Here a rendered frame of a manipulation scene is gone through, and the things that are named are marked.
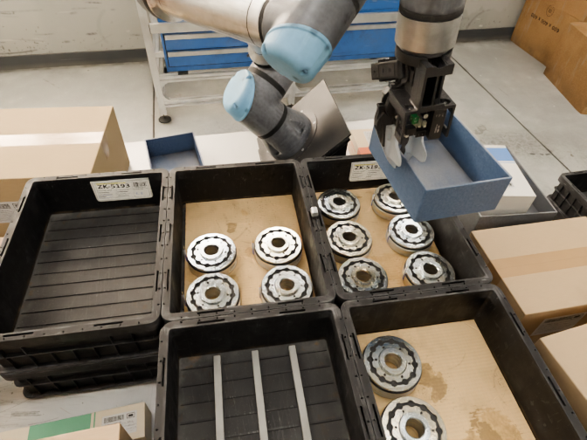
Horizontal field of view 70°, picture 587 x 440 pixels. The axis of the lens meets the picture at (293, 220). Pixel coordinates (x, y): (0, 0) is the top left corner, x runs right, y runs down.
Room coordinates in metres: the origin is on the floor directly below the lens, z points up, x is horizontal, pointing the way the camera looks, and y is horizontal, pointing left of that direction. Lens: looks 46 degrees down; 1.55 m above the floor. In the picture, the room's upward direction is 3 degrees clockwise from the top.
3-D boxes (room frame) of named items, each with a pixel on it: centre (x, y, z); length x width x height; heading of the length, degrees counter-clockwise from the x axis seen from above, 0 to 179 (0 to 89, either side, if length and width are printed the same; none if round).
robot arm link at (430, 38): (0.54, -0.15, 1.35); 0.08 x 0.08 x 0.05
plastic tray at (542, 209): (0.87, -0.52, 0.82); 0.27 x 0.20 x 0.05; 9
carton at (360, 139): (1.10, -0.24, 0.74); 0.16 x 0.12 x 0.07; 11
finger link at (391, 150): (0.54, -0.15, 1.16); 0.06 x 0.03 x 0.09; 14
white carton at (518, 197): (0.85, -0.50, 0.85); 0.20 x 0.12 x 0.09; 4
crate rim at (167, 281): (0.57, 0.10, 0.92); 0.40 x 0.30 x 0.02; 12
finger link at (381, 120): (0.56, -0.14, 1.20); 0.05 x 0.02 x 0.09; 104
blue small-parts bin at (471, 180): (0.59, -0.23, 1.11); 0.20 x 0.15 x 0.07; 17
